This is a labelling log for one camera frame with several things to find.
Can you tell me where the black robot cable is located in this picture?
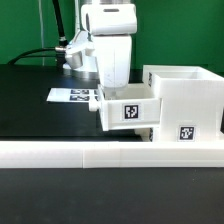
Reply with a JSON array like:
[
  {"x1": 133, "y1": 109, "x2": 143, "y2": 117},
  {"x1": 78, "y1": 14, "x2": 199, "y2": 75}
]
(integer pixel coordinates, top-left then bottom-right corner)
[{"x1": 6, "y1": 0, "x2": 70, "y2": 66}]

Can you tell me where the white drawer cabinet frame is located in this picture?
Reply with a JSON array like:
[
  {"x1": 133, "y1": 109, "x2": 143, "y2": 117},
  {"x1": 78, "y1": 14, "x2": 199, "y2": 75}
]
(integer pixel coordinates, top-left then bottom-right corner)
[{"x1": 143, "y1": 65, "x2": 224, "y2": 142}]

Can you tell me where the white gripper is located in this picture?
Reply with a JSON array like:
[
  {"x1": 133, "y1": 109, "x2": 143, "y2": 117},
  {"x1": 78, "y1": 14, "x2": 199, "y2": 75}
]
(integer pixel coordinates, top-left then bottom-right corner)
[{"x1": 93, "y1": 35, "x2": 132, "y2": 89}]

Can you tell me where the white front drawer box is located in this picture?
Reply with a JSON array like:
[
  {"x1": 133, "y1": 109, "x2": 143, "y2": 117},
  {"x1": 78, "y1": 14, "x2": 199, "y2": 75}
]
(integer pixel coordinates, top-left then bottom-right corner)
[{"x1": 134, "y1": 127, "x2": 161, "y2": 143}]

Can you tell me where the fiducial marker base plate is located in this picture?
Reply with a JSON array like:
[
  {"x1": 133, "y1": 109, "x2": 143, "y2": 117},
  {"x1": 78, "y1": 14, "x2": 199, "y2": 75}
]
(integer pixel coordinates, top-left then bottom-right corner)
[{"x1": 47, "y1": 88, "x2": 98, "y2": 103}]

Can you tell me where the white L-shaped boundary wall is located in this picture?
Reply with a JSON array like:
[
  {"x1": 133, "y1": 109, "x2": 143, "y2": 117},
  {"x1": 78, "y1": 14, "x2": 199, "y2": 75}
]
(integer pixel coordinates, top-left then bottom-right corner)
[{"x1": 0, "y1": 137, "x2": 224, "y2": 168}]

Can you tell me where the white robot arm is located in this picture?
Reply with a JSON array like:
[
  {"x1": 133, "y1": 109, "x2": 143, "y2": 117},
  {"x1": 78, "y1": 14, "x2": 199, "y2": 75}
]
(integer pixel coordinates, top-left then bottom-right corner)
[{"x1": 65, "y1": 0, "x2": 137, "y2": 90}]

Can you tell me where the white drawer box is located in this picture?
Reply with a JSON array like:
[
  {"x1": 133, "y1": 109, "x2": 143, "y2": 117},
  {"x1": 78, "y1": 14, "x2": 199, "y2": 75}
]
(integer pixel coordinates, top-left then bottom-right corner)
[
  {"x1": 89, "y1": 83, "x2": 161, "y2": 131},
  {"x1": 134, "y1": 127, "x2": 161, "y2": 143}
]

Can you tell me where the thin grey cable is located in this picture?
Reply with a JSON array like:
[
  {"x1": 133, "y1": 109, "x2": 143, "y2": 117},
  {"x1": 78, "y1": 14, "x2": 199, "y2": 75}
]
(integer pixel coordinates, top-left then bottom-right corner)
[{"x1": 38, "y1": 0, "x2": 46, "y2": 67}]

